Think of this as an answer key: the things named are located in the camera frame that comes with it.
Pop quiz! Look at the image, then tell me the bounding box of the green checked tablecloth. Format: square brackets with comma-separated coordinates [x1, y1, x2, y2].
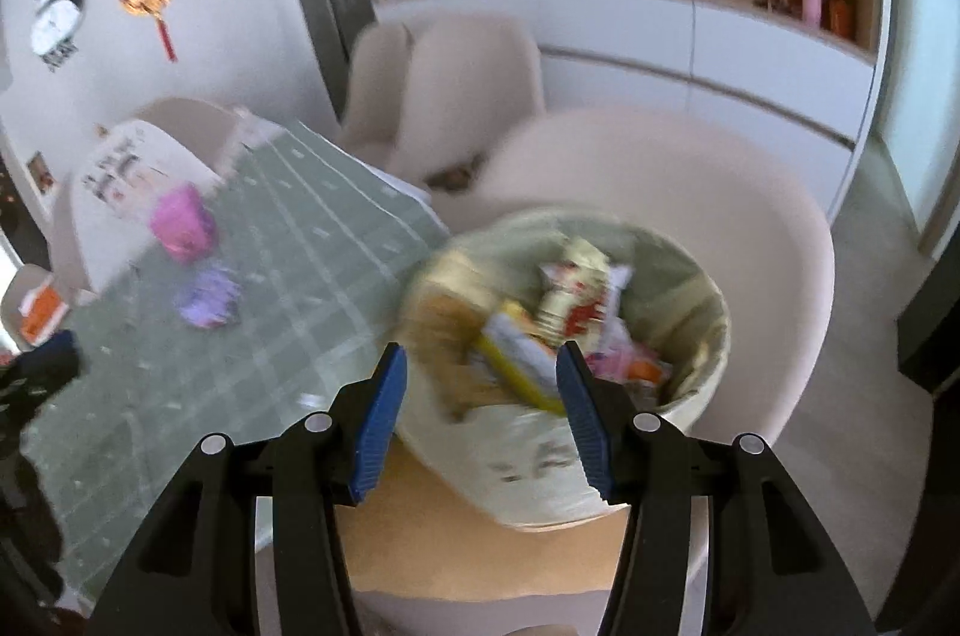
[19, 118, 451, 607]

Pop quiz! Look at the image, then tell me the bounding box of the white sideboard cabinet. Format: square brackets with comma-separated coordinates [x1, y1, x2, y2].
[371, 0, 877, 224]

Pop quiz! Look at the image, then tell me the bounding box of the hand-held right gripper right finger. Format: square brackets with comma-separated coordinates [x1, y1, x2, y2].
[555, 340, 875, 636]

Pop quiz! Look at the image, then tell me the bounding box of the pink round tin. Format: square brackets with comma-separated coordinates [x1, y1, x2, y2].
[148, 184, 218, 266]

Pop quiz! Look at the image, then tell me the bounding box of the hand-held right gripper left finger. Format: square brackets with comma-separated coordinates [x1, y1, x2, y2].
[86, 342, 410, 636]

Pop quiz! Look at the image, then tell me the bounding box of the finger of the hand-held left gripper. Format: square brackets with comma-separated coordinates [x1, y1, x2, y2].
[0, 328, 83, 397]

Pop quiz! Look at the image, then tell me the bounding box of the dark brown cloth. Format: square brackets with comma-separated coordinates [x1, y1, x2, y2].
[424, 154, 488, 191]

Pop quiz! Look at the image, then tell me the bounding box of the pile of snack wrappers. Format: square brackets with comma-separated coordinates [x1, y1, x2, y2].
[472, 235, 676, 416]

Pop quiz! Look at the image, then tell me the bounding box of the purple plastic packaging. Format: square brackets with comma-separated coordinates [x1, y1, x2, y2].
[176, 265, 242, 329]

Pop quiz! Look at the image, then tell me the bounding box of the orange tissue box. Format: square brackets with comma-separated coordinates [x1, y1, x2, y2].
[16, 285, 70, 348]

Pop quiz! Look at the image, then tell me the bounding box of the yellow seat cushion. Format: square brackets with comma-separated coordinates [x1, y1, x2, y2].
[330, 441, 638, 599]

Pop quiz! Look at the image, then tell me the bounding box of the panda wall clock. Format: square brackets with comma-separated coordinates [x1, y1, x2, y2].
[30, 0, 85, 74]

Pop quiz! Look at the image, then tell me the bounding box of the cartoon print food cover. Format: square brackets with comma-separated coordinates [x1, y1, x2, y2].
[51, 118, 226, 299]

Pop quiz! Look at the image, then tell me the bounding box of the trash bin with yellow bag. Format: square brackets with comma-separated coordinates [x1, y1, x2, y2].
[397, 205, 732, 532]

